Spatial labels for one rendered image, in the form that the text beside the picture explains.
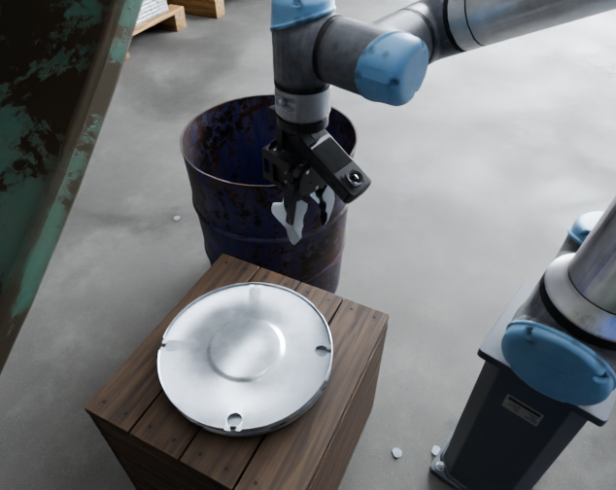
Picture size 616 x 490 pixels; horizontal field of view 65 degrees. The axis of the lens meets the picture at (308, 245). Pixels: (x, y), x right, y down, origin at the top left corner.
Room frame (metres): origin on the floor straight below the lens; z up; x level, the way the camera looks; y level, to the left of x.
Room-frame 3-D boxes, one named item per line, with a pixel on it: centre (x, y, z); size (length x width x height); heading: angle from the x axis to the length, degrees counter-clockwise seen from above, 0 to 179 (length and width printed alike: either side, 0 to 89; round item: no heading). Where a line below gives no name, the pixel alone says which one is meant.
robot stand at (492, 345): (0.44, -0.39, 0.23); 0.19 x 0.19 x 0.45; 50
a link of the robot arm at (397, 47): (0.55, -0.08, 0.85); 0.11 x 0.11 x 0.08; 50
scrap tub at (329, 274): (1.02, 0.09, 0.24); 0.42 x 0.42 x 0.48
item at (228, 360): (0.48, 0.10, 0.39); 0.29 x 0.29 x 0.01
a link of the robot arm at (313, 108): (0.60, 0.01, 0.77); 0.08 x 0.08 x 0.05
